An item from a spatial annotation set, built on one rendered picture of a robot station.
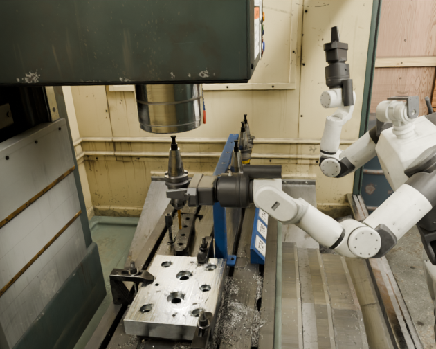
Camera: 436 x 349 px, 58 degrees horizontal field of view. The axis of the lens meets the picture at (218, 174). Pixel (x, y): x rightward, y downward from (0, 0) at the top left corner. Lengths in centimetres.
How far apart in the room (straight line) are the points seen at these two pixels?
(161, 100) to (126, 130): 128
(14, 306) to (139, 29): 81
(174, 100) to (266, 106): 113
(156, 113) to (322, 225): 48
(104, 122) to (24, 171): 105
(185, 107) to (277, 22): 108
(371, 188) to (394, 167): 184
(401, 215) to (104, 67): 77
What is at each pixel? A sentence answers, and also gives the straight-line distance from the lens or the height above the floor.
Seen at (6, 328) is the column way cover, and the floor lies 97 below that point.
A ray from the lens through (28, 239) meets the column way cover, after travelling 123.
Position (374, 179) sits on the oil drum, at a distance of 305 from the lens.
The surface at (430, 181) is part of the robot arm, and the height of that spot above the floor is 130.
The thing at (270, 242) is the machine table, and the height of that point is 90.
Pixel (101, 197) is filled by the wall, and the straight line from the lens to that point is 238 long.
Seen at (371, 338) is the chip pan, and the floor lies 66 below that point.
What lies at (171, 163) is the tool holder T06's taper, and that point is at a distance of 99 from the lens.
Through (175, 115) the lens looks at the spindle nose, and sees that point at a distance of 89.
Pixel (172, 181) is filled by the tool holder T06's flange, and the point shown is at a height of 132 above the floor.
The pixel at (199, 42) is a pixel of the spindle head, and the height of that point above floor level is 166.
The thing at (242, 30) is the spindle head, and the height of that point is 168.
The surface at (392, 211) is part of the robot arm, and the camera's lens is 107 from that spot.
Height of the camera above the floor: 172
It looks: 23 degrees down
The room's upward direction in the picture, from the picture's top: 3 degrees counter-clockwise
